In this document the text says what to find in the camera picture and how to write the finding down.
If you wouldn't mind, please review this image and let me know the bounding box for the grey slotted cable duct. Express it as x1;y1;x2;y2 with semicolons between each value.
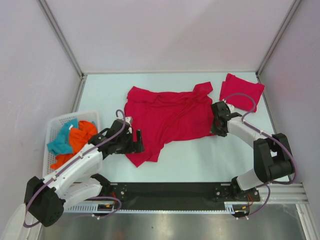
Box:
64;199;248;215

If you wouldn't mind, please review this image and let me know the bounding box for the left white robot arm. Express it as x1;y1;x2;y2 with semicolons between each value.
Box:
24;117;144;227

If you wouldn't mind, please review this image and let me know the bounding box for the orange t shirt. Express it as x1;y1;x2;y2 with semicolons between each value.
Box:
49;120;98;170

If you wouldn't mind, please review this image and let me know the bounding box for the folded magenta t shirt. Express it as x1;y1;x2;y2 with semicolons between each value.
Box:
219;73;265;113

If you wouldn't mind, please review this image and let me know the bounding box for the teal t shirt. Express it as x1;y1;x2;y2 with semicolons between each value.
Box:
46;119;97;156

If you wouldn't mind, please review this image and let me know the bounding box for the white plastic laundry basket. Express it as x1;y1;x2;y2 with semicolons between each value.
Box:
42;111;101;177

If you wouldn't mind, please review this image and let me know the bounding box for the magenta t shirt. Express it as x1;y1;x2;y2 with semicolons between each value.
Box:
124;82;214;167
219;73;265;113

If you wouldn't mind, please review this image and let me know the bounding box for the purple cable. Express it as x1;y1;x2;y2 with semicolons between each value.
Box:
22;109;123;229
223;92;300;220

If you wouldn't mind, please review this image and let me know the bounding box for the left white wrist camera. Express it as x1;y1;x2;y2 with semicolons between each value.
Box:
119;116;133;134

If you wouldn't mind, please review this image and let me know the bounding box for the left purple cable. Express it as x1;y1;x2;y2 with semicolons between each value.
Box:
22;109;123;229

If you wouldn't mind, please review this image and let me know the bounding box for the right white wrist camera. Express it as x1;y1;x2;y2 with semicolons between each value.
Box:
223;99;235;113

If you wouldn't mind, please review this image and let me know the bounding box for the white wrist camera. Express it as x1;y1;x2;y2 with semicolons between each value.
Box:
223;99;235;113
119;116;133;134

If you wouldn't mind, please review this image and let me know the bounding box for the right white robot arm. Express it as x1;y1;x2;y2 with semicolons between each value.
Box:
210;101;296;201

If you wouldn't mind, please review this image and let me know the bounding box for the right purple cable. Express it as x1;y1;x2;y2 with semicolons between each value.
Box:
223;92;300;220

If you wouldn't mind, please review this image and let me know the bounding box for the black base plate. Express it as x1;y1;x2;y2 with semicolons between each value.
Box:
97;182;261;203

